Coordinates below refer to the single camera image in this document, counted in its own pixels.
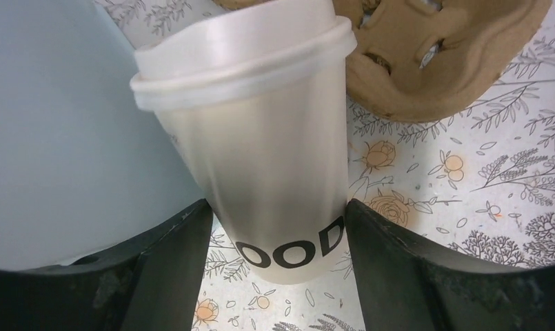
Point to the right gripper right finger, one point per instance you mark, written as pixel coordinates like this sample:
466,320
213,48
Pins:
408,282

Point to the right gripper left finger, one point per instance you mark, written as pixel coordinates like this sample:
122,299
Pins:
148,282

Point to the white plastic cup lid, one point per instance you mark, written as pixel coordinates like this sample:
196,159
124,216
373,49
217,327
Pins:
240,54

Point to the white paper coffee cup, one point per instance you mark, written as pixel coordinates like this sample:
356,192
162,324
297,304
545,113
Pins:
273,167

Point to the light blue paper bag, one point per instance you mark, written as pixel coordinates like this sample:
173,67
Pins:
81,167

